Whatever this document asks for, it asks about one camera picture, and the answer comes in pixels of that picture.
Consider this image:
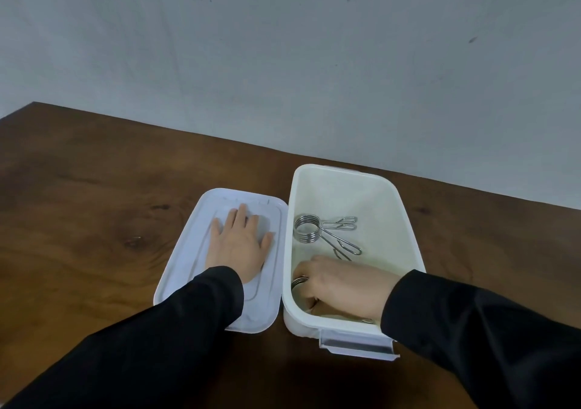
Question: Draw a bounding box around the person's right hand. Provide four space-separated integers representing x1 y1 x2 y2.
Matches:
292 254 403 322

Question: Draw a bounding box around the person's left hand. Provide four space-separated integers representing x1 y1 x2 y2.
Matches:
205 204 275 284

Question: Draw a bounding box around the person's right forearm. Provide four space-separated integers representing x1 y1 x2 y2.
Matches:
380 269 581 409

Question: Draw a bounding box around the person's left forearm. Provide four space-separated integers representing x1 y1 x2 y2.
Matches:
0 266 245 409

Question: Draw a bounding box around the white plastic container lid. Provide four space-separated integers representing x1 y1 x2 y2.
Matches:
153 188 290 334

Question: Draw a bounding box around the white plastic storage container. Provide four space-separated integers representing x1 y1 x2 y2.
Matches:
282 164 427 362

